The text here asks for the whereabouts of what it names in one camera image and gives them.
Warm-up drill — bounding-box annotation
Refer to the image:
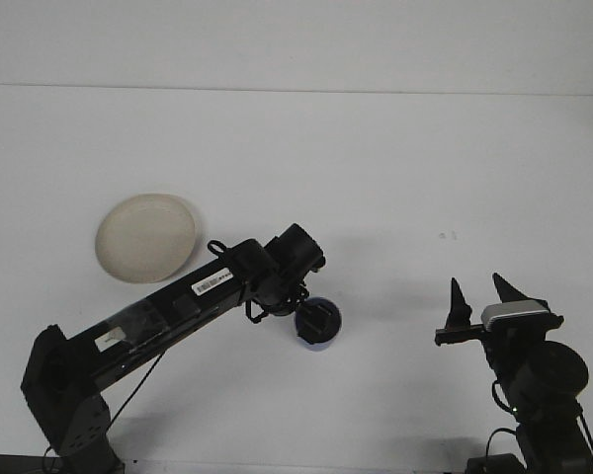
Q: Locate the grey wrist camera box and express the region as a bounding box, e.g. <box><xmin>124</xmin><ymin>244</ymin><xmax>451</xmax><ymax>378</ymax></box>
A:
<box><xmin>479</xmin><ymin>300</ymin><xmax>552</xmax><ymax>333</ymax></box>

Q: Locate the pale blue cup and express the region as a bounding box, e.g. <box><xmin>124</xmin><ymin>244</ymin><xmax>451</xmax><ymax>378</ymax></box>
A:
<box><xmin>295</xmin><ymin>295</ymin><xmax>344</xmax><ymax>353</ymax></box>

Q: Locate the pale round plate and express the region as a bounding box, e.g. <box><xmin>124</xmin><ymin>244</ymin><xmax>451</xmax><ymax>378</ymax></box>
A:
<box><xmin>94</xmin><ymin>193</ymin><xmax>204</xmax><ymax>285</ymax></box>

